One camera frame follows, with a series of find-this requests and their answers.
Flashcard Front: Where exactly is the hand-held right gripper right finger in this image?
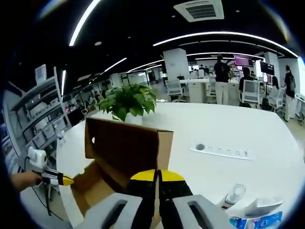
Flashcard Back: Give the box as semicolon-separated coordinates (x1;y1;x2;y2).
158;169;231;229

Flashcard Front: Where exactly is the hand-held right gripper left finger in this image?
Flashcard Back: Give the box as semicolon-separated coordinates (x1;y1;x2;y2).
80;168;159;229

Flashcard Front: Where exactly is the brown cardboard shoe box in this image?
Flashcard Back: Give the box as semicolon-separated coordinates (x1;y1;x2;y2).
70;116;174;229

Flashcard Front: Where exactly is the white tissue pack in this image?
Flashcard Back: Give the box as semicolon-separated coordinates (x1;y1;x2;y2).
244;197;284;217

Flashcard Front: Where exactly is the blue soft wipes pack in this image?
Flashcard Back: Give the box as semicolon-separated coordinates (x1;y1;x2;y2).
228;211;284;229

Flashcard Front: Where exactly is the person's left hand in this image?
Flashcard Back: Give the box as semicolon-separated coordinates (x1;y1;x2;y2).
10;170;43;191

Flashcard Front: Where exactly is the grey metal shelf rack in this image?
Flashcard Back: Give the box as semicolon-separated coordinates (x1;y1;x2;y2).
4;64;72;167

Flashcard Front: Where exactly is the white table socket panel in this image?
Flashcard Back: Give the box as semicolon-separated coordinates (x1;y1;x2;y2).
190;143;254;161

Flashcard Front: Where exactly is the clear small bottle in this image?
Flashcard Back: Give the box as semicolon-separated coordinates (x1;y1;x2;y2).
221;183;246;211

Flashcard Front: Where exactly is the green potted plant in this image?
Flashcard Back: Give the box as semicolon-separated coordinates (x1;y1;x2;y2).
98;83;157;125

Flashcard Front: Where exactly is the white office chair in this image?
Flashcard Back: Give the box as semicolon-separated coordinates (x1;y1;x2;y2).
242;80;260;104
166;80;185;102
268;88;285;113

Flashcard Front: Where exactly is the white ceiling light strip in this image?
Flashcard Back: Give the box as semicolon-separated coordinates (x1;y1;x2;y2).
69;0;102;47
152;31;298;58

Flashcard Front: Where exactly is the purple lit monitor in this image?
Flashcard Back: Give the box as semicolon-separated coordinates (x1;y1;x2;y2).
234;54;254;66

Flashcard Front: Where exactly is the dark monitor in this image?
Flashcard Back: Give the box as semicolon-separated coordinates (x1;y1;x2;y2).
260;61;275;74

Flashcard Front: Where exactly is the ceiling air conditioner vent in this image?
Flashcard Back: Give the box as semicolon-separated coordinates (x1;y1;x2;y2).
173;0;225;22

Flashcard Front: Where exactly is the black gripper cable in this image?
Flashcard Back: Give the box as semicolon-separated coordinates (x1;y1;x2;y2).
23;156;65;221

